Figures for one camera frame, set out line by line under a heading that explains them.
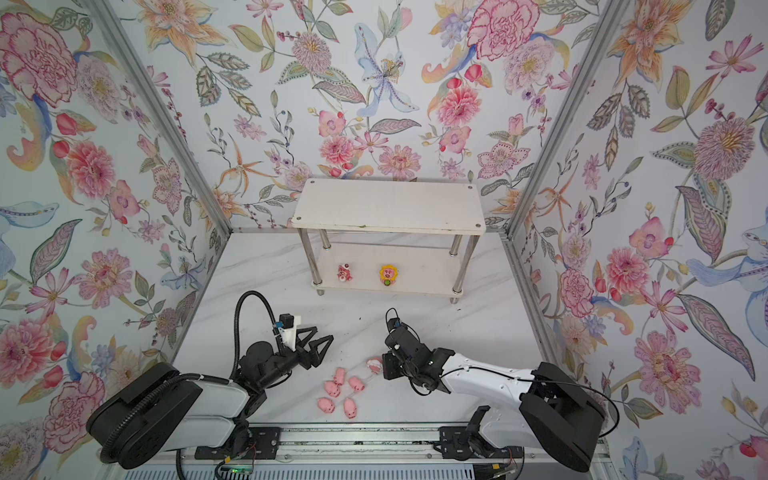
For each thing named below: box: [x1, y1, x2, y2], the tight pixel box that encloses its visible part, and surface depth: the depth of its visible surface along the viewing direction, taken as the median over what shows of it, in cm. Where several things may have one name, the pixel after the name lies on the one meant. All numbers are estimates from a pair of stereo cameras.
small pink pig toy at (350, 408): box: [344, 398, 357, 419], surface depth 80 cm
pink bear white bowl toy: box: [366, 358, 383, 375], surface depth 84 cm
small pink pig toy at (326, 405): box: [317, 397, 336, 414], surface depth 80 cm
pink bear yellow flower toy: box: [380, 264, 399, 286], surface depth 97 cm
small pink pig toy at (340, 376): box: [334, 367, 347, 386], surface depth 85 cm
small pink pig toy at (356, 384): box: [348, 376, 365, 392], surface depth 83 cm
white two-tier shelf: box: [291, 178, 487, 303], surface depth 99 cm
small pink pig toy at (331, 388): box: [324, 380, 341, 398], surface depth 83 cm
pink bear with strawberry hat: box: [337, 263, 353, 282], surface depth 98 cm
